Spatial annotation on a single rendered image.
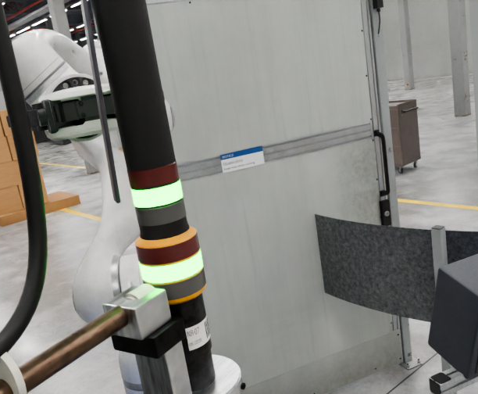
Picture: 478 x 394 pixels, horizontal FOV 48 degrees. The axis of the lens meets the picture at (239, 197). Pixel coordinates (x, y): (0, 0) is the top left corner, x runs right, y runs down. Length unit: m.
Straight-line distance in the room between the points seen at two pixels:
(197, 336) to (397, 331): 2.66
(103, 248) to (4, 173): 7.46
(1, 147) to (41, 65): 7.69
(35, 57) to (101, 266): 0.40
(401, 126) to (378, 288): 4.88
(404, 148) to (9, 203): 5.59
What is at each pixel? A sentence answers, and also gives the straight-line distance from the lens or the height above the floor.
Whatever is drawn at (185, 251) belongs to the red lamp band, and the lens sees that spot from 0.36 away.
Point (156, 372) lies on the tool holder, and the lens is 0.38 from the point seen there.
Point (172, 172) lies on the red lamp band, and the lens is 0.36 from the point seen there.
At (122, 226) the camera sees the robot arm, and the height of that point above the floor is 1.41.
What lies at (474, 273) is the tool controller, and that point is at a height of 1.24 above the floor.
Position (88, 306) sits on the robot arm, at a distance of 0.99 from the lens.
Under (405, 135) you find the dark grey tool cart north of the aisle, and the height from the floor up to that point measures 0.48.
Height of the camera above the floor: 1.67
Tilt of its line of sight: 14 degrees down
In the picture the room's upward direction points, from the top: 9 degrees counter-clockwise
